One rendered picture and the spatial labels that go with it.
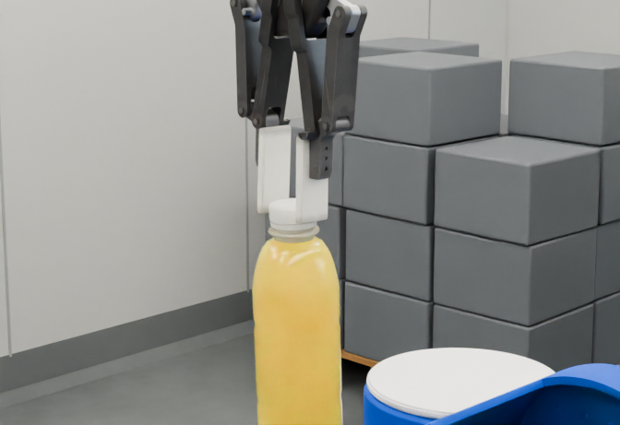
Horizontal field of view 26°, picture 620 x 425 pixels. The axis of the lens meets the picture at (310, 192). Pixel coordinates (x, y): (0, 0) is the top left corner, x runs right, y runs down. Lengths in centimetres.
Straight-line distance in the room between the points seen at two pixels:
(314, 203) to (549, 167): 320
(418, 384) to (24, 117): 304
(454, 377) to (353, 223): 277
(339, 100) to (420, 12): 515
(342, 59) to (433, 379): 97
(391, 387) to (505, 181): 238
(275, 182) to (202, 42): 415
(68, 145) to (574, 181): 179
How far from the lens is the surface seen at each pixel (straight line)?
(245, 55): 109
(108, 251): 506
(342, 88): 102
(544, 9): 656
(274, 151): 108
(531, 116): 464
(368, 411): 190
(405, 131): 445
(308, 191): 105
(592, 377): 137
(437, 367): 197
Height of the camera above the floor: 169
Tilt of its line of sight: 12 degrees down
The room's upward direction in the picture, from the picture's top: straight up
